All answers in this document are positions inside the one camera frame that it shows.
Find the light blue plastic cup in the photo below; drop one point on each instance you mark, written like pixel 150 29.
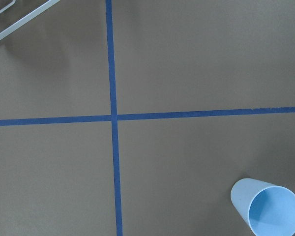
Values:
pixel 268 209

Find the white wire cup rack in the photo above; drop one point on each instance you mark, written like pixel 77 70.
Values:
pixel 16 13

